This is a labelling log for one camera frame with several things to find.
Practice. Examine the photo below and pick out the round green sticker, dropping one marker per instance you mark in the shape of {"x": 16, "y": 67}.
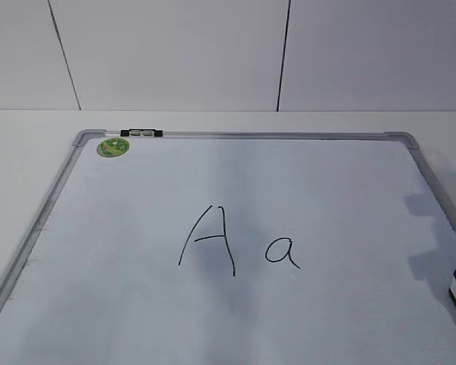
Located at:
{"x": 113, "y": 147}

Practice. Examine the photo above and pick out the white aluminium-framed whiteboard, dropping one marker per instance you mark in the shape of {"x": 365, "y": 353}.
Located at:
{"x": 236, "y": 248}

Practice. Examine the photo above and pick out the black hanging clip on frame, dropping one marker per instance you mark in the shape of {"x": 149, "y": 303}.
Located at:
{"x": 144, "y": 133}

